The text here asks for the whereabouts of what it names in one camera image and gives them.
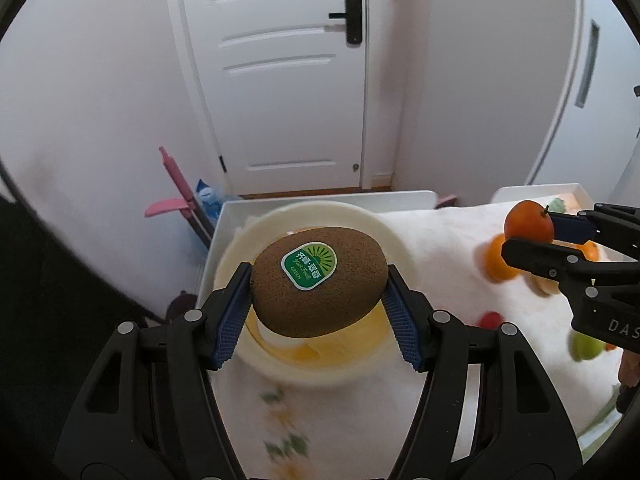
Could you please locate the orange mandarin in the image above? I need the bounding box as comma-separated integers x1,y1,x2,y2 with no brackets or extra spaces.
503,200,554,244

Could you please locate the brown kiwi with sticker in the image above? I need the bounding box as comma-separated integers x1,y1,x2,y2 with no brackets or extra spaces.
252,226,388,338

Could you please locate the white table tray rim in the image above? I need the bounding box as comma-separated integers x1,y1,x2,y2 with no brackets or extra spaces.
198,184,593,302

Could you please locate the cherry tomato near plate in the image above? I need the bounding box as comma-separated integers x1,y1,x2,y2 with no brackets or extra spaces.
477,311,504,330

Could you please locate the black door handle lock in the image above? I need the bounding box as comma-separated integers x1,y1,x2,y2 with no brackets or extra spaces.
329,0,363,46

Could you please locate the yellow-brown apple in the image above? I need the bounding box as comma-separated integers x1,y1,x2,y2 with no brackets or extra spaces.
525,273,560,296

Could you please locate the person's left hand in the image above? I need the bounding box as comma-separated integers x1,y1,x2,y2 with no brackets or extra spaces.
618,350,640,388

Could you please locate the blue water bottle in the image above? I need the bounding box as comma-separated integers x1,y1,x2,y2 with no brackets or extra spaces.
195,179,241,226

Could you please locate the orange behind apple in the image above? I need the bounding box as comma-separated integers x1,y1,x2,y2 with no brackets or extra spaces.
483,233,521,283

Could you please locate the cream plate with duck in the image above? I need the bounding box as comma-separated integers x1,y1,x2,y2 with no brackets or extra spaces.
200,200,414,388

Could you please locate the white wardrobe door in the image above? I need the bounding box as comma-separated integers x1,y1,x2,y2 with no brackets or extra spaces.
532,0,639,202

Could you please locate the smaller green apple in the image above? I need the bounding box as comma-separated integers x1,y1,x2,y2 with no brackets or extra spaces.
570,332,605,362

